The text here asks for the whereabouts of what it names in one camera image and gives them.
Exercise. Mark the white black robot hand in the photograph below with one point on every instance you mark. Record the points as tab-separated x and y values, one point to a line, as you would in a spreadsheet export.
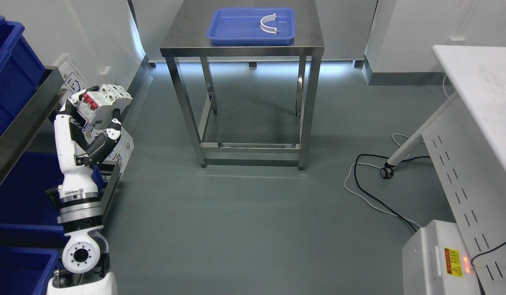
77	173

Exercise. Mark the white red circuit breaker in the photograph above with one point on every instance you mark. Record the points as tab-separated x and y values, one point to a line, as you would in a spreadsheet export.
98	107

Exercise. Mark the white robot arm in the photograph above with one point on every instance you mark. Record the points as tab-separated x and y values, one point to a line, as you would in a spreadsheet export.
85	258

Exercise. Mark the metal shelf rack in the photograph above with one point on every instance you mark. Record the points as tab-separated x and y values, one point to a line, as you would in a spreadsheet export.
27	127

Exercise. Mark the blue storage bin left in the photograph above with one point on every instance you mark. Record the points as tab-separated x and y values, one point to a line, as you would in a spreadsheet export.
20	71

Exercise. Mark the stainless steel table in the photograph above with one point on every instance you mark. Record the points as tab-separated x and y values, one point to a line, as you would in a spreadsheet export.
246	121

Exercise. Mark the blue plastic tray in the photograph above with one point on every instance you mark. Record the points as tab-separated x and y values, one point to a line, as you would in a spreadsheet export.
252	26

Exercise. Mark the white equipment box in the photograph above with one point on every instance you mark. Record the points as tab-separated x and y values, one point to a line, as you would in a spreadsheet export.
435	261

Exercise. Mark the white wheeled table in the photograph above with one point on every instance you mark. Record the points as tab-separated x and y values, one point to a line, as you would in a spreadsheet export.
466	141

